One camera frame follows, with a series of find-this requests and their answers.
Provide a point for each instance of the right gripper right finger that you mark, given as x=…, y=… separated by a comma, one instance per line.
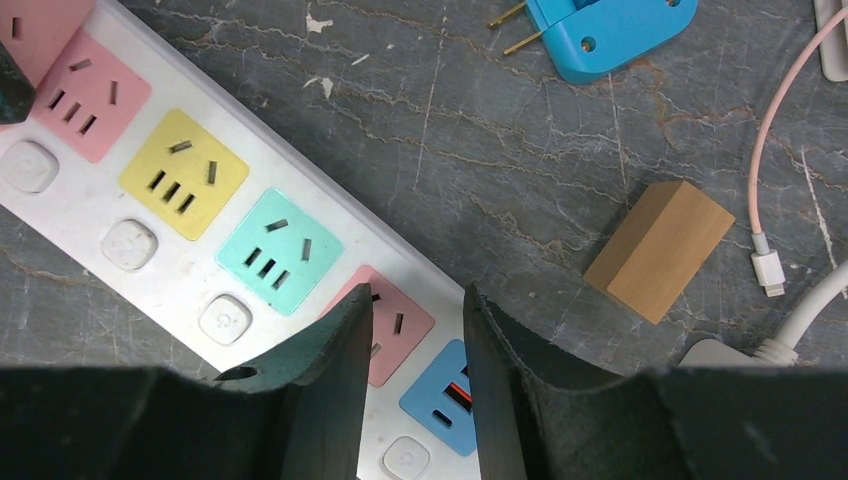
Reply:
x=543, y=413

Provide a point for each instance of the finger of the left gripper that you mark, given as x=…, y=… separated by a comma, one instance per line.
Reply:
x=17, y=86

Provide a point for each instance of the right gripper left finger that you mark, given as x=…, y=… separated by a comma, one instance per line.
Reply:
x=293, y=412

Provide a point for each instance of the pink white plug adapter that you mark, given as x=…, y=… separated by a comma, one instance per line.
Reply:
x=35, y=32

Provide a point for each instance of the long white power strip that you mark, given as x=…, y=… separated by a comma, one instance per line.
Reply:
x=141, y=168

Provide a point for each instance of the light blue adapter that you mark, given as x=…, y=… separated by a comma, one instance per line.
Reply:
x=587, y=40

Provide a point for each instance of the small white power strip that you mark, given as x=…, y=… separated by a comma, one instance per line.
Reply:
x=711, y=353

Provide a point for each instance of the small brown block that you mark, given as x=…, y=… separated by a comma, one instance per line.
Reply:
x=659, y=247

